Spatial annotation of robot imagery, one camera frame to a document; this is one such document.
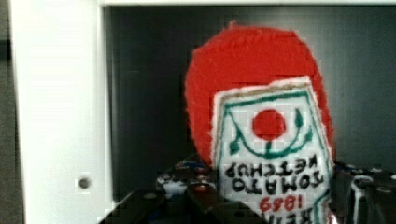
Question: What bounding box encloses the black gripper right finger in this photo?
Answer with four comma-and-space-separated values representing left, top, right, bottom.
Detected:
330, 162, 396, 224

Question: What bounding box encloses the red felt ketchup bottle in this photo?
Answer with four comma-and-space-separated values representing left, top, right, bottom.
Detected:
185, 23, 333, 224

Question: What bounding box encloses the silver toy oven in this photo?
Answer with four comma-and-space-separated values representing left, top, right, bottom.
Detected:
9, 0, 395, 224

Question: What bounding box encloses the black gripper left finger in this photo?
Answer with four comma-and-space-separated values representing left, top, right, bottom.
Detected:
99, 155, 264, 224

